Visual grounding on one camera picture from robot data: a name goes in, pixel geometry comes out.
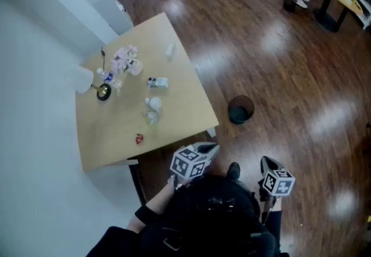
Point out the white paper ball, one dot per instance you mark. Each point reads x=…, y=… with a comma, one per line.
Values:
x=155, y=102

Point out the person's black shoe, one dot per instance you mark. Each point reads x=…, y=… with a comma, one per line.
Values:
x=233, y=171

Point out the clear plastic water bottle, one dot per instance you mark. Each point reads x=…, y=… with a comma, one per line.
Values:
x=108, y=76

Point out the clear plastic wrapper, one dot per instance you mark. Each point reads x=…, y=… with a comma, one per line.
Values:
x=152, y=117

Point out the white open box bin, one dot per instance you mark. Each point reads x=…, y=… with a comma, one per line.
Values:
x=113, y=18

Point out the person's black jacket torso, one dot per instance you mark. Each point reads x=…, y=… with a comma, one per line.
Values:
x=208, y=235

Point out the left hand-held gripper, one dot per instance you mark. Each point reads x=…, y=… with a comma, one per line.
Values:
x=185, y=163

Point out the black round trash bin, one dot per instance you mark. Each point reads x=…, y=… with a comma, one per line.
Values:
x=240, y=113

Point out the black metal table leg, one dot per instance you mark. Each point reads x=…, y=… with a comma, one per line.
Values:
x=136, y=184

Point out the person's left forearm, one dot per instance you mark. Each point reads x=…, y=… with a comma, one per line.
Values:
x=156, y=200

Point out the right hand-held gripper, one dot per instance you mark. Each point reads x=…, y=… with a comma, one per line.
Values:
x=278, y=183

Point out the person's right forearm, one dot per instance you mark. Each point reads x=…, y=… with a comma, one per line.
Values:
x=274, y=221

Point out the small red wrapper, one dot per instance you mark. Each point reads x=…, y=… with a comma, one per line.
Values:
x=139, y=139

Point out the pink flowers in white pot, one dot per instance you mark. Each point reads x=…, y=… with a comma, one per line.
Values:
x=124, y=58

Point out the white shade table lamp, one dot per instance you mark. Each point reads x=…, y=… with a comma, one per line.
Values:
x=85, y=80

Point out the black chest-mounted device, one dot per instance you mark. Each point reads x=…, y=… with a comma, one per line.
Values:
x=221, y=204

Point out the small white blue box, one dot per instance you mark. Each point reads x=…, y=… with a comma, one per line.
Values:
x=159, y=82

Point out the black cylinder bin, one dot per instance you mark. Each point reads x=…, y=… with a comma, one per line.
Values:
x=290, y=3

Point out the small white plastic block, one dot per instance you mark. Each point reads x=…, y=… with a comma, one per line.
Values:
x=170, y=50

